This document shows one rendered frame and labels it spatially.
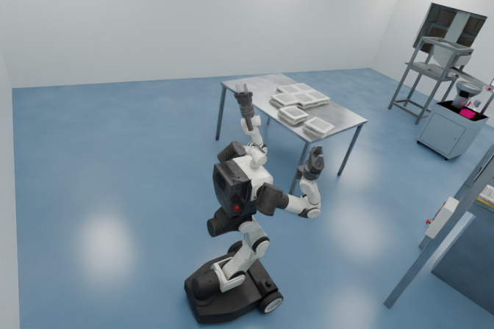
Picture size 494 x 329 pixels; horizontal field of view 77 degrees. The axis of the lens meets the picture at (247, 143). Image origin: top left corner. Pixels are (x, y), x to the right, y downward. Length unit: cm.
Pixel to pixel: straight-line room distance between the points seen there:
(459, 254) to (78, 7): 553
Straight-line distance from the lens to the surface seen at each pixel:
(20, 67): 566
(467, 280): 370
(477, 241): 345
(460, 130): 579
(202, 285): 240
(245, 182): 168
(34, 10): 542
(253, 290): 264
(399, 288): 304
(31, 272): 305
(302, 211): 179
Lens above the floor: 238
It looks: 33 degrees down
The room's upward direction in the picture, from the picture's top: 12 degrees clockwise
